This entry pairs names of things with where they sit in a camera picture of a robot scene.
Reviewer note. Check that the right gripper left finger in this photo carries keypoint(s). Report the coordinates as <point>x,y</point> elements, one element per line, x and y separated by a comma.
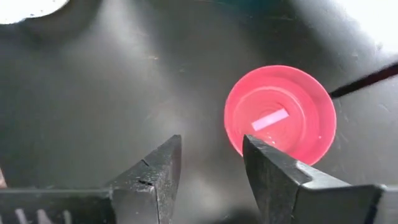
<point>146,193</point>

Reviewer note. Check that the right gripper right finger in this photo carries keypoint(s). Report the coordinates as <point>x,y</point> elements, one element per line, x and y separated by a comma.
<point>286,193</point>

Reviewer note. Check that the pink plastic bowl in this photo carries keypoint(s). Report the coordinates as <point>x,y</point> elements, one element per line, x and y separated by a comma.
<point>280,93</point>

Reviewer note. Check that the blue patterned paper plate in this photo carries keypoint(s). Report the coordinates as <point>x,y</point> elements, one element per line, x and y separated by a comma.
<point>25,9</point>

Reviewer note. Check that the wooden shelf with black legs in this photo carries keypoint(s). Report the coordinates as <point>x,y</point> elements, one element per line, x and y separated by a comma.
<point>367,80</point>

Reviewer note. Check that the black table mat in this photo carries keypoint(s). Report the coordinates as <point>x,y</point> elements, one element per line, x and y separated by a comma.
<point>124,93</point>

